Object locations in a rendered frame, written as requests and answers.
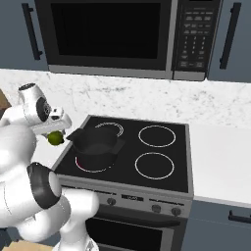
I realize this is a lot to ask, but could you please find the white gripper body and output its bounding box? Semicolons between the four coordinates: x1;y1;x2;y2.
31;113;73;136

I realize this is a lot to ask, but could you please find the green lime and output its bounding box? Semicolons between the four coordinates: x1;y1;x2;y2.
47;130;65;146

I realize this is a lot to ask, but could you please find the black cooking pot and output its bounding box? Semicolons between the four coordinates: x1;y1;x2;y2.
66;126;126;171

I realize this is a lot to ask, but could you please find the black glass hob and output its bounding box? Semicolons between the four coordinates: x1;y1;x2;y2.
53;115;190;194

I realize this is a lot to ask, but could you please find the grey-blue cupboard door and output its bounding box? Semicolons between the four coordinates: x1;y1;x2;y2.
207;0;251;83
0;0;50;72

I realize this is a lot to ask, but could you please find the black steel microwave oven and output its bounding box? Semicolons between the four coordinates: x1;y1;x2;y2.
34;0;224;81

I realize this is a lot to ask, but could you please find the steel oven with knobs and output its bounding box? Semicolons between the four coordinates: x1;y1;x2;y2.
52;114;195;251

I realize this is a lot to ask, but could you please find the grey-blue drawer front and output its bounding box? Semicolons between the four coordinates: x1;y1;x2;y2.
180;199;251;251

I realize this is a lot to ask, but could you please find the black cupboard handle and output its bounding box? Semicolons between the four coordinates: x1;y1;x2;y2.
21;2;44;61
219;2;242;71

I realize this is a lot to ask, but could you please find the black oven door handle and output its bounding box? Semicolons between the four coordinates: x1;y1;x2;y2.
94;209;181;228

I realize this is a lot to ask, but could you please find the black drawer handle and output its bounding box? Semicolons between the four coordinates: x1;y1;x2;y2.
227;210;251;226

